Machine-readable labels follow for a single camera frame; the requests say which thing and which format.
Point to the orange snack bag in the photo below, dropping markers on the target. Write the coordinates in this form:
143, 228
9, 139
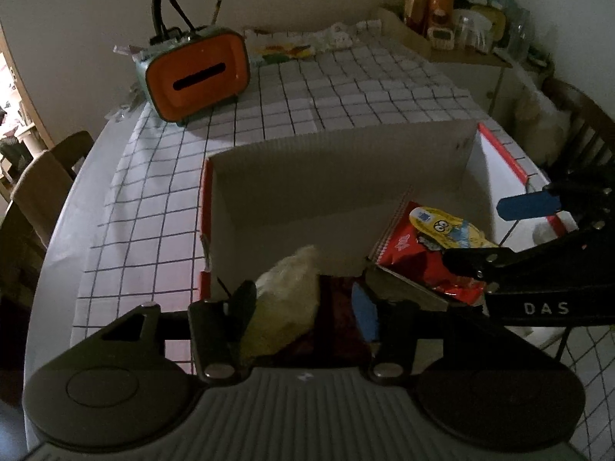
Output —
408, 254

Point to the white fluffy cushion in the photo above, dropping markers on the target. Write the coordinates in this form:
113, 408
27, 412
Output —
543, 125

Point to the white side cabinet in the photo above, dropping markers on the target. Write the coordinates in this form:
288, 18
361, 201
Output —
480, 86

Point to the yellow cartoon snack packet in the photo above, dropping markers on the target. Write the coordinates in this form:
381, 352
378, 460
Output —
456, 233

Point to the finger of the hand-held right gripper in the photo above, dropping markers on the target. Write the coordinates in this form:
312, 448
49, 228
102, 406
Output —
473, 260
526, 205

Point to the dark red snack packet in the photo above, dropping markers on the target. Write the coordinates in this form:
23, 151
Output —
336, 326

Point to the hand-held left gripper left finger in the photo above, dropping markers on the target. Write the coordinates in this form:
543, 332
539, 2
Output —
242, 307

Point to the pale yellow-green snack packet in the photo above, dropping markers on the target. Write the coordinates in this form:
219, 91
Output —
288, 297

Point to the orange jar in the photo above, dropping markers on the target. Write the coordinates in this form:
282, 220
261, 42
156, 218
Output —
440, 5

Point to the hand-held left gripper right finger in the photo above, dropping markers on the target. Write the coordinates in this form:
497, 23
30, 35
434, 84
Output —
365, 314

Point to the dark spindle back chair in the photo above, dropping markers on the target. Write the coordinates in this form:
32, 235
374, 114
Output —
586, 120

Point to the clear glass jar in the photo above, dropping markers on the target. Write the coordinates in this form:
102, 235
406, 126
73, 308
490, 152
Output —
471, 31

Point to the orange tissue box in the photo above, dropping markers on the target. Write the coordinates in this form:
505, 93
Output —
192, 62

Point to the white timer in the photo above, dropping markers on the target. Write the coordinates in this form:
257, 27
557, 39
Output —
442, 37

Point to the wooden chair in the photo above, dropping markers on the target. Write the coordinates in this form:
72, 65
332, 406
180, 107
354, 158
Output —
29, 211
74, 149

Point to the silver snack packet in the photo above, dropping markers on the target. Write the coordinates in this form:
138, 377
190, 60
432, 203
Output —
408, 293

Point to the folded floral cloth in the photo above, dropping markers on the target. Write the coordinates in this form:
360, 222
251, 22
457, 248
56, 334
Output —
298, 43

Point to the amber bottle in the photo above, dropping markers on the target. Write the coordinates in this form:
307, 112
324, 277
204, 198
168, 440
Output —
415, 7

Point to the clear plastic bottle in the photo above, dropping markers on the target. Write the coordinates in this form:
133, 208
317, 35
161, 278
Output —
519, 29

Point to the red cardboard box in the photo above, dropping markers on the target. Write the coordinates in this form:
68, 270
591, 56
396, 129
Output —
336, 173

